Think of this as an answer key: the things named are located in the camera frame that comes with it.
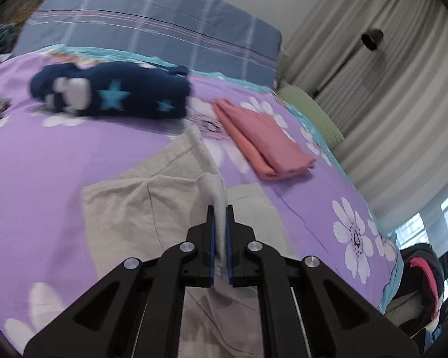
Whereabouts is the teal knitted blanket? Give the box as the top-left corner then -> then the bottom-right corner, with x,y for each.
0,23 -> 18,55

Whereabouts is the folded pink garment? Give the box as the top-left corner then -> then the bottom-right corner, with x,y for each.
213,99 -> 315,180

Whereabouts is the navy star fleece roll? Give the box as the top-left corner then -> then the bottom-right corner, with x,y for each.
30,61 -> 191,120

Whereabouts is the green pillow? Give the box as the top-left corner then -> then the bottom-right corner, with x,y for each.
277,86 -> 345,149

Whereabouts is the dark clothes pile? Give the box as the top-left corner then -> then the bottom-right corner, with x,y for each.
384,243 -> 444,337

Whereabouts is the blue plaid pillow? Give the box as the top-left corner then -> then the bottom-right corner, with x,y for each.
14,0 -> 282,87

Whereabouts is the black floor lamp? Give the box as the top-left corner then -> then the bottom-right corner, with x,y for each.
311,27 -> 383,99

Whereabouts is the beige t-shirt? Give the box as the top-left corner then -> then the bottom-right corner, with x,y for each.
82,126 -> 294,357

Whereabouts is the beige pleated curtain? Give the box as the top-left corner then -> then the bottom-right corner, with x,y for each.
284,0 -> 448,231

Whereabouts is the purple floral bedsheet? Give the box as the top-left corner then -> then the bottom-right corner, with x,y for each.
0,53 -> 403,351

